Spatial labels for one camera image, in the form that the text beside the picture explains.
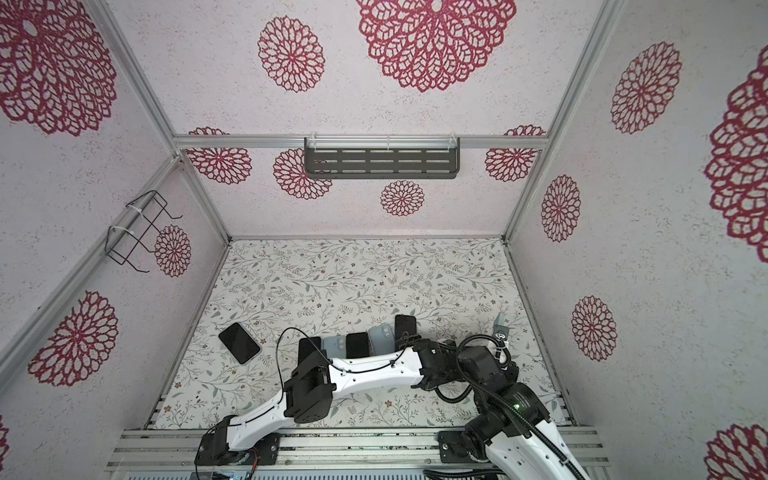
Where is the light blue phone case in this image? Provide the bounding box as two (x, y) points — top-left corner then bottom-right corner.
(322, 335), (347, 359)
(368, 324), (396, 356)

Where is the black phone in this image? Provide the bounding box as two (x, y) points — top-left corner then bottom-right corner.
(345, 332), (371, 359)
(298, 336), (322, 364)
(394, 314), (418, 351)
(218, 322), (261, 365)

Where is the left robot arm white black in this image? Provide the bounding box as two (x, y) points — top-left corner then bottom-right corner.
(194, 339), (459, 467)

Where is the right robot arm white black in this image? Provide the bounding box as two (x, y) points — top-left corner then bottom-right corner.
(456, 342), (589, 479)

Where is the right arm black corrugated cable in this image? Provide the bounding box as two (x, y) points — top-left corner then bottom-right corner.
(434, 334), (586, 480)

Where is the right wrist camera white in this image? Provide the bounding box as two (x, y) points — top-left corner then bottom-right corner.
(492, 312), (510, 345)

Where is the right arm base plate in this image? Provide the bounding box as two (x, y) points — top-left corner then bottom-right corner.
(437, 430), (487, 464)

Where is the dark metal wall shelf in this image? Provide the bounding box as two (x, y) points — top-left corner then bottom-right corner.
(303, 137), (461, 180)

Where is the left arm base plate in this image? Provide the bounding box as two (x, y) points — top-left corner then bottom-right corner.
(193, 431), (282, 467)

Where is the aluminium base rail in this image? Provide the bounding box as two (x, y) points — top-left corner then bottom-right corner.
(106, 425), (610, 472)

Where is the black wire wall basket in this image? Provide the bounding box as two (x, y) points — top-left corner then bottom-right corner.
(103, 189), (182, 274)

